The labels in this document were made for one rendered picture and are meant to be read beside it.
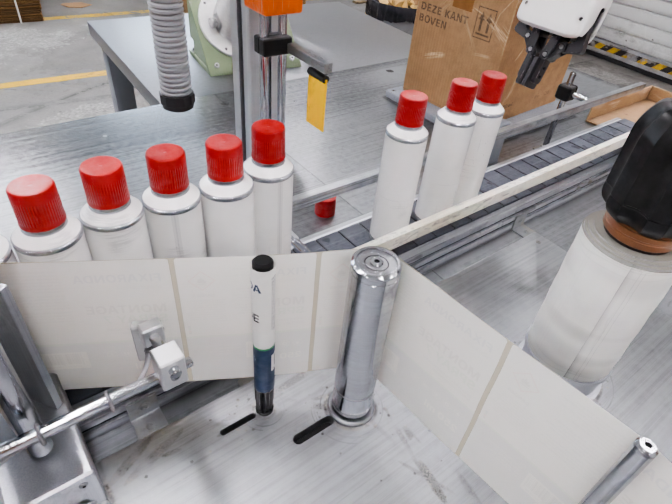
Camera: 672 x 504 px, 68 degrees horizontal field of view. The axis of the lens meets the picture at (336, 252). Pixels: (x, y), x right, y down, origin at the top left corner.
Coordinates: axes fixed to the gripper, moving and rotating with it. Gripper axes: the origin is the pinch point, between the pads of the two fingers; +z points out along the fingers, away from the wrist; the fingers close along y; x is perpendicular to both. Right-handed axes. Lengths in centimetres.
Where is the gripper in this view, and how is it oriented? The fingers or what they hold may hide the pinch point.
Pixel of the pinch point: (531, 72)
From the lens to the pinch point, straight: 78.9
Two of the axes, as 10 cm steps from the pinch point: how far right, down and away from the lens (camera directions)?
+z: -3.5, 8.4, 4.3
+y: 6.0, 5.5, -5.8
